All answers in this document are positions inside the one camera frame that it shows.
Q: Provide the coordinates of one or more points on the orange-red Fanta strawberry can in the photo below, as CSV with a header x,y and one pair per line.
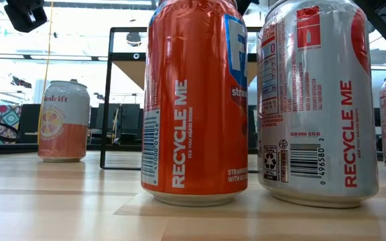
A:
x,y
196,100

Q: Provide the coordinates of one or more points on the orange Spindrift grapefruit can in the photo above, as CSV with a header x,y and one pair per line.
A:
x,y
64,134

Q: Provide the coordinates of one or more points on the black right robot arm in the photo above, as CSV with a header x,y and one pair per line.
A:
x,y
380,20

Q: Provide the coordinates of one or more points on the white cylinder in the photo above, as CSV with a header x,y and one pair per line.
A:
x,y
39,92

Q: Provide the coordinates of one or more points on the colourful patchwork quilt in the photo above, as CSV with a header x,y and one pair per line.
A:
x,y
8,115

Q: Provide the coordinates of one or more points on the black office partition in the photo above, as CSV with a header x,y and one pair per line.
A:
x,y
29,124

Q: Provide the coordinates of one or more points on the black ceiling dome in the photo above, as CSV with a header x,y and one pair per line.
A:
x,y
133,39

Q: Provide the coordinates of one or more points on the wooden shelf with black frame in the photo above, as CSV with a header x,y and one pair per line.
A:
x,y
131,72

